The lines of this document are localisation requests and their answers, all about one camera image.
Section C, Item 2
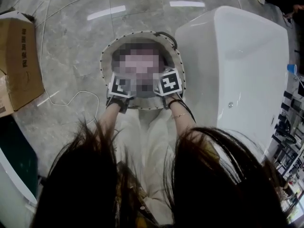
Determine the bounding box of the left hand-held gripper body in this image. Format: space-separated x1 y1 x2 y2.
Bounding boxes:
108 72 138 100

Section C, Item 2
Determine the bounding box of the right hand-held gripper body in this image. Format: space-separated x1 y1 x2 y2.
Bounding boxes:
153 67 184 109

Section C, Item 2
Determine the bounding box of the beige studded laundry basket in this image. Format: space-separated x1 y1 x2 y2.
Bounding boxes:
99 30 187 110

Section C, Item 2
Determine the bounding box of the pink cloth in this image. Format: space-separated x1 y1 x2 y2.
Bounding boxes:
111 44 167 97

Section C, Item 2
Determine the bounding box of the person's right forearm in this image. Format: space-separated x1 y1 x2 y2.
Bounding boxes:
167 99 196 140

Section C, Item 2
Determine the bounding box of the person's left forearm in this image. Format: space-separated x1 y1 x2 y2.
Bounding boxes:
98 103 124 143

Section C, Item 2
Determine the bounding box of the person's cream skirt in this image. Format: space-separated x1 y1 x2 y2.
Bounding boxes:
113 107 181 226

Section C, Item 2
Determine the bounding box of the white bathtub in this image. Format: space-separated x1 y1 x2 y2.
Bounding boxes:
174 5 289 162

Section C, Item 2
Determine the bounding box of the large open cardboard box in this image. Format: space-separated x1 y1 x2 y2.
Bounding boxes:
0 16 46 112

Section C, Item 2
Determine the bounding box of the small cardboard box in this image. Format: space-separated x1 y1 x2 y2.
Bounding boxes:
0 69 15 118

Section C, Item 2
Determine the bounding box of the blue paper cup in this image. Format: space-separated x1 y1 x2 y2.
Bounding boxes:
286 63 298 76

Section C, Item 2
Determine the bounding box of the person's yellow plaid shirt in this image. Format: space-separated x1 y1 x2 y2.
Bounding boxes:
115 161 158 228

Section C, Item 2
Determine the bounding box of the white ceramic fixture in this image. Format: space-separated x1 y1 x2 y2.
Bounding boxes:
0 148 39 228

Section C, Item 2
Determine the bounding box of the black wrist strap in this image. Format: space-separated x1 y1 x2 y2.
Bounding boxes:
105 98 130 114

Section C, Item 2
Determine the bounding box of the black hair tie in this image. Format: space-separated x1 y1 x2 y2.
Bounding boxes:
168 99 184 108

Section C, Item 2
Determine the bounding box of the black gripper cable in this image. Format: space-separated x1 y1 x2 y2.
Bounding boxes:
182 100 197 124

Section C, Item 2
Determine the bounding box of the white floor cable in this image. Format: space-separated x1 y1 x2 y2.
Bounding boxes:
35 0 101 128

